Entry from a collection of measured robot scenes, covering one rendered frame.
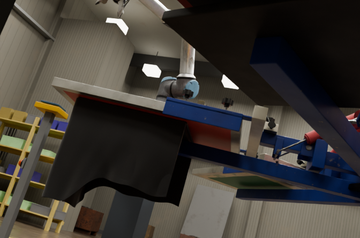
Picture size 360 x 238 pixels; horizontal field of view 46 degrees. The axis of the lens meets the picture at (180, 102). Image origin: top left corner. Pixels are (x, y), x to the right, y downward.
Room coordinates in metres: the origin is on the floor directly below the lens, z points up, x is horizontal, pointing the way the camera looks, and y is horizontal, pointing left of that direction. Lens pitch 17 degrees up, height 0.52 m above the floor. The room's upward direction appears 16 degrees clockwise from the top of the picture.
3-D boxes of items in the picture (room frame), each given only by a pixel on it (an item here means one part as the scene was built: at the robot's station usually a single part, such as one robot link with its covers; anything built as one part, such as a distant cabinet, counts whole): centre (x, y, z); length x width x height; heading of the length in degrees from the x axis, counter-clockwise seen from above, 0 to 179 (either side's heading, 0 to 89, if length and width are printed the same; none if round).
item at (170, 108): (1.56, -0.10, 0.98); 0.30 x 0.05 x 0.07; 79
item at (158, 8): (2.28, 0.31, 1.76); 0.49 x 0.11 x 0.12; 139
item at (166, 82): (2.53, 0.09, 1.37); 0.13 x 0.12 x 0.14; 49
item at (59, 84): (1.88, 0.08, 0.97); 0.79 x 0.58 x 0.04; 79
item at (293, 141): (1.77, -0.47, 1.02); 0.17 x 0.06 x 0.05; 79
